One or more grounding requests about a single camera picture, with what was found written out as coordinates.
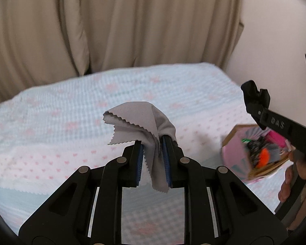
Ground printed blanket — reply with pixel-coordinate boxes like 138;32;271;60
0;62;296;245

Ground pink pouch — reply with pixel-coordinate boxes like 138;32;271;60
266;130;289;146

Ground beige curtain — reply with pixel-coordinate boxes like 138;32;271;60
0;0;245;106

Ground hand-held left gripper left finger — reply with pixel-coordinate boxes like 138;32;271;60
18;140;144;245

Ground orange pompom toy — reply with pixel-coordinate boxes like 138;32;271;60
257;148;271;168

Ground pink cardboard box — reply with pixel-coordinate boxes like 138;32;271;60
221;124;295;183

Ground light grey cleaning cloth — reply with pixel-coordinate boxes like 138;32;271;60
103;102;176;193

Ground person's right hand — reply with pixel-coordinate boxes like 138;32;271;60
280;151;306;203

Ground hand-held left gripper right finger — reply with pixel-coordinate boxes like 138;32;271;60
161;135;288;245

